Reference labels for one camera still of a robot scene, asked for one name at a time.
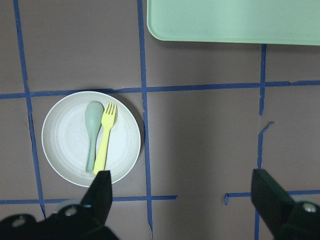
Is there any green plastic spoon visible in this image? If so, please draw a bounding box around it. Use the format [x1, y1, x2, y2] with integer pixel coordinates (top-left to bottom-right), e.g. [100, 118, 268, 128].
[84, 101, 104, 174]

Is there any white round plate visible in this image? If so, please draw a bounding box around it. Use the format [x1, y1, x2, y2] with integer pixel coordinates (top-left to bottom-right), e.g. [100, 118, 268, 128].
[41, 91, 141, 188]

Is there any mint green tray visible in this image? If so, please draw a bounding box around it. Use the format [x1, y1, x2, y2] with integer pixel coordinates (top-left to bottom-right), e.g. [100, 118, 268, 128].
[146, 0, 320, 46]

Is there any yellow plastic fork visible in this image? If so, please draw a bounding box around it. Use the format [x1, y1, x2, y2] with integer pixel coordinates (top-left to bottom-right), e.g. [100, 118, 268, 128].
[93, 102, 117, 175]

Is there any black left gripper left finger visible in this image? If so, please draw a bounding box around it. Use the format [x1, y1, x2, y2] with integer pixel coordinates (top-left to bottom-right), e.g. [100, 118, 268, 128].
[0, 170, 118, 240]

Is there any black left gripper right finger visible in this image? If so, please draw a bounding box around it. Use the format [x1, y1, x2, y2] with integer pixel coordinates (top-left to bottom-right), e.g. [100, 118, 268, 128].
[251, 169, 320, 240]

